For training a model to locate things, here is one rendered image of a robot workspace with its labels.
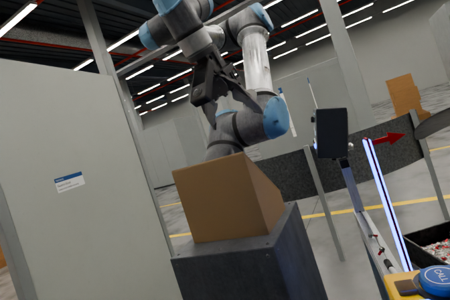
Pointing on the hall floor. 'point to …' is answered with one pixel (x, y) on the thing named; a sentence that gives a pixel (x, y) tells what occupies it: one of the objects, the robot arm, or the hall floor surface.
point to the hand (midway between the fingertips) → (237, 124)
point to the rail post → (376, 275)
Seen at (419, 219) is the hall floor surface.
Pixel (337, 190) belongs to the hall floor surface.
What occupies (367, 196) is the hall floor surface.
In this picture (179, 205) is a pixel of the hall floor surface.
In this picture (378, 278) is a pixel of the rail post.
